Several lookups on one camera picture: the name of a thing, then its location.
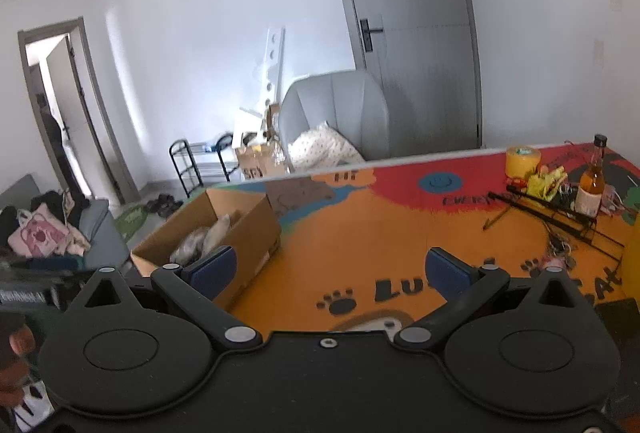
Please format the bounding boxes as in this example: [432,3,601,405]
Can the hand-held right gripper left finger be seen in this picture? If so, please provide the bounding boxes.
[80,247,263,356]

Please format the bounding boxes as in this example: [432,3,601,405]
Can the dark shoes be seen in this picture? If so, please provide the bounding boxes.
[145,193,185,218]

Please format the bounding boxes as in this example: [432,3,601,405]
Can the small cardboard box with plastic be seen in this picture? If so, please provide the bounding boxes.
[235,133,291,181]

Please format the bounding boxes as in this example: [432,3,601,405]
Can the orange juice bottle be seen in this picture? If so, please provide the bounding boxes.
[621,233,640,296]

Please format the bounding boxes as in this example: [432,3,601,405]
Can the pink tote bag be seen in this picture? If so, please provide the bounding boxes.
[7,203,71,259]

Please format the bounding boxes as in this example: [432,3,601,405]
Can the long white roll cake packet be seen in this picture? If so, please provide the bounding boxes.
[200,213,235,261]

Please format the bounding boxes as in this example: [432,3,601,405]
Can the yellow tape roll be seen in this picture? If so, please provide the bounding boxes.
[505,145,543,178]

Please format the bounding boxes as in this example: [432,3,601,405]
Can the green floor mat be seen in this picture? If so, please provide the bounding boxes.
[114,204,151,244]

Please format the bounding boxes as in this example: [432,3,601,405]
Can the glass bottle amber liquid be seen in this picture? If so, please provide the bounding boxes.
[575,134,608,218]

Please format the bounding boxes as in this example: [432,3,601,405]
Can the white interior door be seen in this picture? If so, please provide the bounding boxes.
[40,33,108,204]

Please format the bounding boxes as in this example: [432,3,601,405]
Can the dark blue round object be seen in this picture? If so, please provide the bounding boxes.
[207,132,235,152]

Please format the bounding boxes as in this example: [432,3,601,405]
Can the printed cat table mat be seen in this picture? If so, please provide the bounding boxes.
[200,143,640,433]

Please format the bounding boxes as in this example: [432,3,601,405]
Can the clear biscuit packet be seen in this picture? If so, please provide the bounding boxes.
[169,227,211,264]

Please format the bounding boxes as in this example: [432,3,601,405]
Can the black wire rack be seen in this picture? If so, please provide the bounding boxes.
[482,183,628,264]

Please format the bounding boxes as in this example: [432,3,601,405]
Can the white dotted pillow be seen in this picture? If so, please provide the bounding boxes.
[289,122,366,171]

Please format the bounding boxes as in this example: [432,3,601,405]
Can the grey chair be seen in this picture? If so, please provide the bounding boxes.
[277,70,391,174]

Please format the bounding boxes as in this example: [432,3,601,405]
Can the brown cardboard box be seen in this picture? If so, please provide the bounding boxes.
[131,189,283,311]

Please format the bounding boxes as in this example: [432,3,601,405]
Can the grey door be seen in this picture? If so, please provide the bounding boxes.
[325,0,483,161]

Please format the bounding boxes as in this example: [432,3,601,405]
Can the white printed cloth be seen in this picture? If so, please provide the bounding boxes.
[12,380,56,431]

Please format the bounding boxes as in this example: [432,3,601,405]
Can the person's left hand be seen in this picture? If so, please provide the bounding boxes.
[0,313,36,414]

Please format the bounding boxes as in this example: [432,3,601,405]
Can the key bunch pink keychain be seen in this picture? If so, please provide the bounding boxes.
[542,233,576,271]

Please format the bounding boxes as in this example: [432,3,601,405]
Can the black phone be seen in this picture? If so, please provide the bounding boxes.
[595,297,640,364]

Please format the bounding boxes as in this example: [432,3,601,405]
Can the white foam board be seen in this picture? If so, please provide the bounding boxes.
[257,27,287,134]

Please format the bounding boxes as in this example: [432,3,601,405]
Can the black door handle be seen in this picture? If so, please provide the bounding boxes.
[359,18,385,52]

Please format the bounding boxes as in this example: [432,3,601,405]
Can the dark clothes pile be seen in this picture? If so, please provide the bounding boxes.
[30,190,91,254]

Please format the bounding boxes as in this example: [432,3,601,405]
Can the black shoe rack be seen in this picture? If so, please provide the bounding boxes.
[169,139,236,196]

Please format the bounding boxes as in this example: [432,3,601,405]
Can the grey sofa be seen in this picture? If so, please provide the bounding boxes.
[0,173,131,274]

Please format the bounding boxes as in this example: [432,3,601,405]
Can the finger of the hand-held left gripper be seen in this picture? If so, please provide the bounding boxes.
[0,263,88,286]

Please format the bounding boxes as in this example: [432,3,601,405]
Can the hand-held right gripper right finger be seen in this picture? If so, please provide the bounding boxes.
[394,247,583,355]

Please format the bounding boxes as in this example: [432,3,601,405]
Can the yellow green packet bundle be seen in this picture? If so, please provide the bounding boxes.
[525,165,568,201]

